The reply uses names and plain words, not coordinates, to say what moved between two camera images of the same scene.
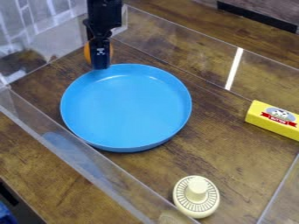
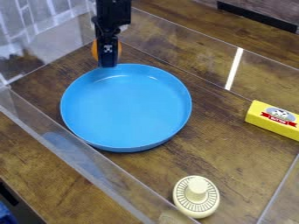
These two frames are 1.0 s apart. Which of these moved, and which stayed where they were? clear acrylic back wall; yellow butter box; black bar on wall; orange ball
Moved: orange ball
Stayed: yellow butter box; black bar on wall; clear acrylic back wall
